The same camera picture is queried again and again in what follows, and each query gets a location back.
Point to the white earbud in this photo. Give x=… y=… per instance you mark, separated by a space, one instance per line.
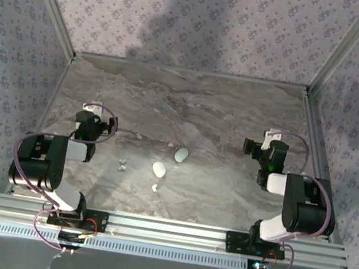
x=122 y=167
x=155 y=187

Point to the white charging case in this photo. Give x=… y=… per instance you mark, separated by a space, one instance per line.
x=159 y=169

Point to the mint green charging case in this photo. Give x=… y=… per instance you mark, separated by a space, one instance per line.
x=180 y=155

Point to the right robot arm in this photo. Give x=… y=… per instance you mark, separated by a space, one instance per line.
x=304 y=209

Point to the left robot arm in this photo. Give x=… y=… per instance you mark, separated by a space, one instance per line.
x=55 y=162

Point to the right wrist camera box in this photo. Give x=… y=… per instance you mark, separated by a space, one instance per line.
x=270 y=138

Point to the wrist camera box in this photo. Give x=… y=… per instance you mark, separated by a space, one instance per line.
x=270 y=138
x=92 y=107

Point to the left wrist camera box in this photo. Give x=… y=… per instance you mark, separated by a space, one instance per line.
x=92 y=107

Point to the aluminium table side rail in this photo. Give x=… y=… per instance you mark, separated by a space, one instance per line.
x=317 y=136
x=59 y=84

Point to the aluminium frame cross bar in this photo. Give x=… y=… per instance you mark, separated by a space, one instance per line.
x=193 y=71

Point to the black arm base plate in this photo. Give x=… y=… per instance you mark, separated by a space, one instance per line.
x=234 y=243
x=102 y=221

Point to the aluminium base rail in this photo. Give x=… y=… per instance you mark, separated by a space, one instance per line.
x=167 y=231

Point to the aluminium frame post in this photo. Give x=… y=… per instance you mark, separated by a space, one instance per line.
x=52 y=1
x=346 y=48

